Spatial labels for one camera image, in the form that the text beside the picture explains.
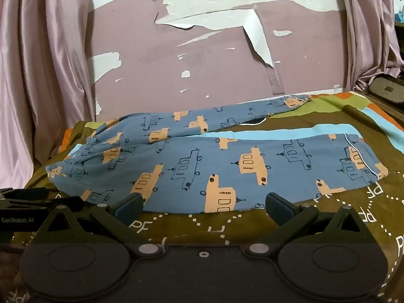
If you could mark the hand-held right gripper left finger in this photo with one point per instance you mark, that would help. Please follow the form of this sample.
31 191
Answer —
127 208

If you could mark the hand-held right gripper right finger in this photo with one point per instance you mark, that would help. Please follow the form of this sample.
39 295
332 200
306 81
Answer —
281 208

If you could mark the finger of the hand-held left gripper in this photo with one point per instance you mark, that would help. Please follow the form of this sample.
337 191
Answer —
25 193
74 202

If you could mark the blue printed pants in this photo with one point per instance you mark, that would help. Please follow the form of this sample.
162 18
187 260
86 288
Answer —
202 161

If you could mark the brown printed bed sheet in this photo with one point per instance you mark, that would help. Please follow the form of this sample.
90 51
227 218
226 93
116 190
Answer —
347 214

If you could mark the pink satin curtain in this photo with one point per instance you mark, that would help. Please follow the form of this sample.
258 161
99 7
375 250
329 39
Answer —
363 22
41 69

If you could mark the grey patterned bag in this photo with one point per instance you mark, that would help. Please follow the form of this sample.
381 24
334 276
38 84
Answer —
388 88

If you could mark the wooden bed frame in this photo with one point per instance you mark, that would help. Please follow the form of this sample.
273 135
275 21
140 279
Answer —
391 110

